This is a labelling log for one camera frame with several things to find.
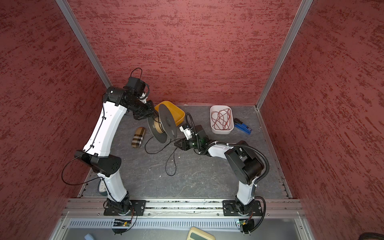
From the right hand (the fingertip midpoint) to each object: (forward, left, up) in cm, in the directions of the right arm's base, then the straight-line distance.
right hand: (175, 146), depth 87 cm
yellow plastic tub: (+31, +1, -7) cm, 32 cm away
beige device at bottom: (-41, -11, -7) cm, 43 cm away
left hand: (+5, +9, +21) cm, 23 cm away
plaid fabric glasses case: (+11, +26, -5) cm, 29 cm away
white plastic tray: (+36, -30, -5) cm, 47 cm away
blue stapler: (+21, -45, -7) cm, 50 cm away
